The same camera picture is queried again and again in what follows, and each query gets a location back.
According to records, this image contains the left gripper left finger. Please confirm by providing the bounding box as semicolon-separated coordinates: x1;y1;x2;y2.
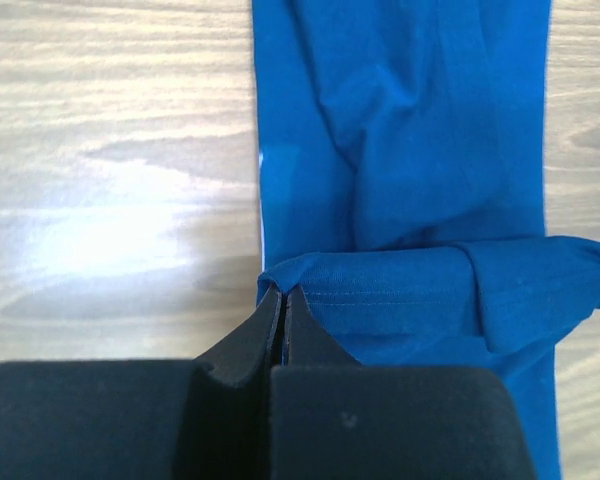
0;290;284;479

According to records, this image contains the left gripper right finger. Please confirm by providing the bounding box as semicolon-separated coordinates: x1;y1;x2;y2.
269;289;536;479

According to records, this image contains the blue t shirt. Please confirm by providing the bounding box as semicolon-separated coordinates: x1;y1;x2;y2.
252;1;600;479

